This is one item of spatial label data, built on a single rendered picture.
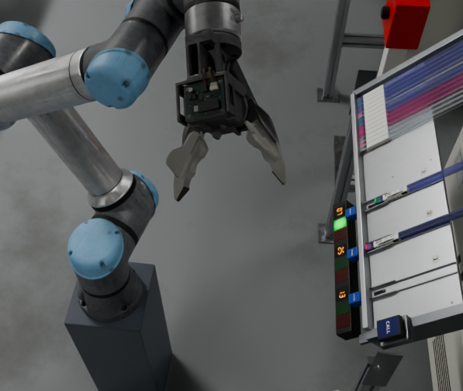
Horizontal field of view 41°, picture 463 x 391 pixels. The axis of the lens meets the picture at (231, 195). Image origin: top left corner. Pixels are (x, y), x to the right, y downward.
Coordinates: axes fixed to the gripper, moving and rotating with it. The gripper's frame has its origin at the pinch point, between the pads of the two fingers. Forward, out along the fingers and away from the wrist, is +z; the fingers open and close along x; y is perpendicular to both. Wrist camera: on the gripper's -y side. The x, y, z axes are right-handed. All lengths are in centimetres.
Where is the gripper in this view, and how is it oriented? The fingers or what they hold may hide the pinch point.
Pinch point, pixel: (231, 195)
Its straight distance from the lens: 79.3
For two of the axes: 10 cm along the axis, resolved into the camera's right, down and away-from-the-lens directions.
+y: -4.0, -1.6, -9.0
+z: 0.7, 9.8, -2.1
